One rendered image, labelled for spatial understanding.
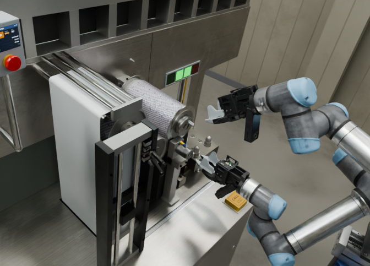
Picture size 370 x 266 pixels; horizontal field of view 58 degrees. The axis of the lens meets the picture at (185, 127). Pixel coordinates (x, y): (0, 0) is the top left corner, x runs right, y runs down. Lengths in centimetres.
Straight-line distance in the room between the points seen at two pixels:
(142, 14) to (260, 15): 257
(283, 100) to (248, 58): 309
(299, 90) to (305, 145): 14
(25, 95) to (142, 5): 53
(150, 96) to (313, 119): 58
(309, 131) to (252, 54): 307
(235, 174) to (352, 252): 72
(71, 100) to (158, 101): 34
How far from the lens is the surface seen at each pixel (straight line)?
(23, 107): 118
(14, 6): 106
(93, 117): 92
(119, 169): 85
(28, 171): 135
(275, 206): 117
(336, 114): 101
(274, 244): 120
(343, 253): 174
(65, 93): 100
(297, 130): 90
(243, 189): 120
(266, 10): 378
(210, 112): 106
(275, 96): 91
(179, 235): 130
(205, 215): 138
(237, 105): 100
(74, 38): 118
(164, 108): 118
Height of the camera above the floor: 196
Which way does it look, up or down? 36 degrees down
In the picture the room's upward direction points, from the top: 10 degrees clockwise
